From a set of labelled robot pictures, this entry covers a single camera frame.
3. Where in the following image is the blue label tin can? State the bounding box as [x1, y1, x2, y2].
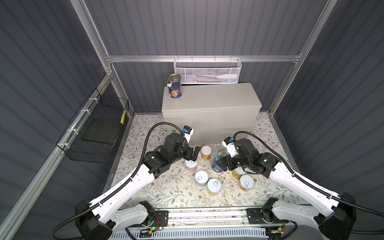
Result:
[211, 149, 229, 173]

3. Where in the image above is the yellow green can plastic lid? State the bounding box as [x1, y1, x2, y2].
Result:
[232, 167, 247, 180]

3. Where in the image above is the dark tomato tin can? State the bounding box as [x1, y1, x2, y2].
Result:
[167, 74, 182, 99]

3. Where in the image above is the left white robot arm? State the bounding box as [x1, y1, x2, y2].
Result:
[76, 133, 200, 240]

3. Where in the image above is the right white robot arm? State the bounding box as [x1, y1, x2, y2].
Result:
[219, 137, 356, 240]

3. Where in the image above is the orange fruit can white lid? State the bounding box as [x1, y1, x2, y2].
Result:
[201, 146, 213, 160]

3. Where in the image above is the pink label can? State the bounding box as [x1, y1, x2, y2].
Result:
[185, 160, 198, 172]

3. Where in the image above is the yellow label can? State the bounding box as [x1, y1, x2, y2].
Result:
[207, 179, 222, 196]

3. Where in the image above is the orange label can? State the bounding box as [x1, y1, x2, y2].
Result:
[239, 175, 254, 191]

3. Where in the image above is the green label can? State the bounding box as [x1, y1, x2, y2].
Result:
[195, 171, 209, 188]

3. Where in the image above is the grey metal cabinet box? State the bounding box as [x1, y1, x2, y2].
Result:
[162, 83, 263, 145]

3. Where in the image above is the floral patterned mat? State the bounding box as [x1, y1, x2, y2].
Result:
[111, 114, 307, 209]

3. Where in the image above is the white tube in basket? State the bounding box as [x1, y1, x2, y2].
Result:
[216, 74, 239, 82]

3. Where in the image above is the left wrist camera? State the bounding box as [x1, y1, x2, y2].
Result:
[183, 126, 194, 144]

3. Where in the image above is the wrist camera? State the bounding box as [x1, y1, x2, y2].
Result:
[183, 126, 194, 144]
[222, 137, 238, 158]

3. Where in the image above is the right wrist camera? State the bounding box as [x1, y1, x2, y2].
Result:
[222, 137, 238, 158]

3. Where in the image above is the white perforated cable tray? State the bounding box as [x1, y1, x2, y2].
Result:
[110, 227, 269, 240]

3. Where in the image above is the white wire mesh basket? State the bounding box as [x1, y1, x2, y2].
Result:
[173, 58, 242, 85]

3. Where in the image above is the black wire mesh basket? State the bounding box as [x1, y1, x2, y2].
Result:
[57, 90, 130, 164]

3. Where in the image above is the left black corrugated cable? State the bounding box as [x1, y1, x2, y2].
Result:
[49, 121, 185, 240]

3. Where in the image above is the black corrugated cable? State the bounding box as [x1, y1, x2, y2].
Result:
[49, 121, 185, 240]
[233, 130, 384, 235]

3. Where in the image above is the right black corrugated cable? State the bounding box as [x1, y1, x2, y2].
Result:
[233, 130, 384, 235]

